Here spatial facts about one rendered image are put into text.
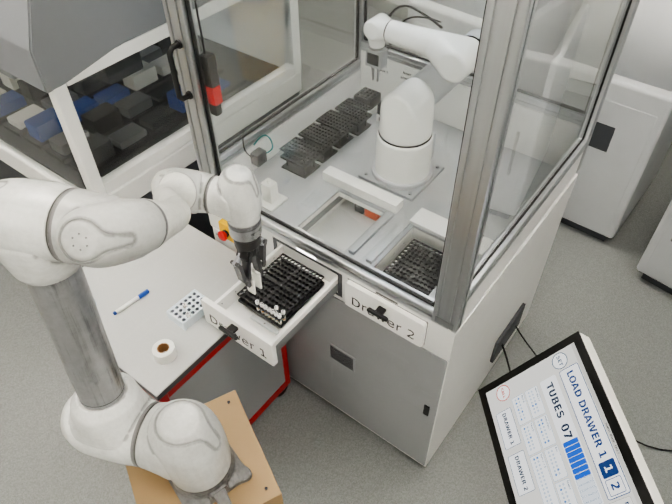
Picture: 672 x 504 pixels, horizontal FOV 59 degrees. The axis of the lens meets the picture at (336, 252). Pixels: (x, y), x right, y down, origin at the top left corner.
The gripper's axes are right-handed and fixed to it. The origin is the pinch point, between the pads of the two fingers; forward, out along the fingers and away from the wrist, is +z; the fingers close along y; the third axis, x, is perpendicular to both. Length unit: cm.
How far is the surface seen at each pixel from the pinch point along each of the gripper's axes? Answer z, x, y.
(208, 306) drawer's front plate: 8.3, 10.0, -10.8
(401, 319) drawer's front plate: 9.7, -39.2, 21.4
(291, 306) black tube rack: 13.4, -7.4, 7.4
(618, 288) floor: 99, -85, 167
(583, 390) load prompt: -17, -92, 10
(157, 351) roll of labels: 20.1, 18.1, -27.3
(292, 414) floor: 100, 3, 12
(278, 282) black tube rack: 10.0, 0.4, 10.4
